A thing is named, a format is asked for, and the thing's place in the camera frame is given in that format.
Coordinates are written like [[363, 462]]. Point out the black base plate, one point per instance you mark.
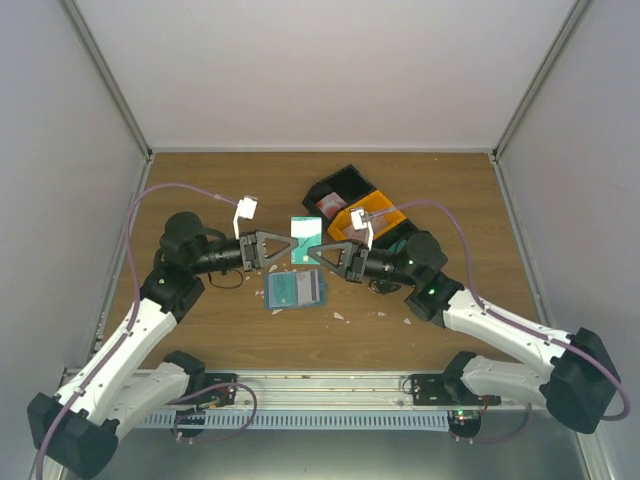
[[429, 389], [213, 398]]

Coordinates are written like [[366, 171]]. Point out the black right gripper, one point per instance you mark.
[[353, 260]]

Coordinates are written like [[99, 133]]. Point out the aluminium frame post left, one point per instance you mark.
[[83, 31]]

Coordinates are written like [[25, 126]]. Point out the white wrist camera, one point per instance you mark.
[[360, 219], [245, 210]]

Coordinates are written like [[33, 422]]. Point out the white pink card stack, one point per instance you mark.
[[378, 224]]

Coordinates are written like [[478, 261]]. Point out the blue card holder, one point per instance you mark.
[[323, 293]]

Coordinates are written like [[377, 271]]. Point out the orange bin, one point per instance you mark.
[[376, 204]]

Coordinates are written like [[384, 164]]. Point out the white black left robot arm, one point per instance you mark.
[[81, 426]]

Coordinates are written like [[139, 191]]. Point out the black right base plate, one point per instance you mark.
[[429, 389]]

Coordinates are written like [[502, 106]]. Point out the white debris pile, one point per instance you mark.
[[342, 302]]

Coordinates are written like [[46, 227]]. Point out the aluminium frame post right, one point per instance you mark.
[[568, 28]]

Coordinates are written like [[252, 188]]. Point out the teal credit card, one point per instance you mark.
[[308, 231], [280, 290]]

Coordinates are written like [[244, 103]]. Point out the white pink credit card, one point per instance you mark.
[[308, 288]]

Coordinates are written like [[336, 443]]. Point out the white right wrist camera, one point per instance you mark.
[[360, 219]]

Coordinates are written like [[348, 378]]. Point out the black bin near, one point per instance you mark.
[[402, 231]]

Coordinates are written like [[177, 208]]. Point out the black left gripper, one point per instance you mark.
[[252, 261]]

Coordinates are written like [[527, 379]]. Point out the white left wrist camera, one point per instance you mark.
[[245, 210]]

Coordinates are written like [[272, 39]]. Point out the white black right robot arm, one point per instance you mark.
[[571, 375]]

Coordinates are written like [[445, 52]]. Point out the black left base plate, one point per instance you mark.
[[213, 398]]

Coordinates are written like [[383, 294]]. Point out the grey slotted cable duct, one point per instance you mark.
[[320, 420]]

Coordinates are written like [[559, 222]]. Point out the aluminium front rail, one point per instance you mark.
[[320, 387]]

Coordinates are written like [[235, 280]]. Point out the aluminium frame post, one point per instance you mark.
[[568, 28], [83, 31]]

